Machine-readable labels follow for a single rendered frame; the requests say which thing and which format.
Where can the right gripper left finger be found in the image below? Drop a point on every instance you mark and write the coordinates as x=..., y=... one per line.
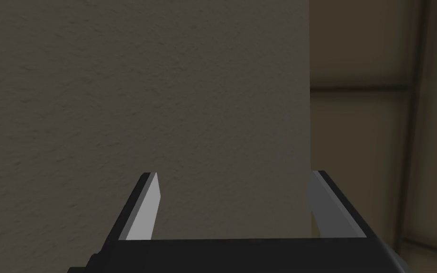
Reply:
x=142, y=212

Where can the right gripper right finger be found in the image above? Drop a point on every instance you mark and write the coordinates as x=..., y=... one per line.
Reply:
x=336, y=212

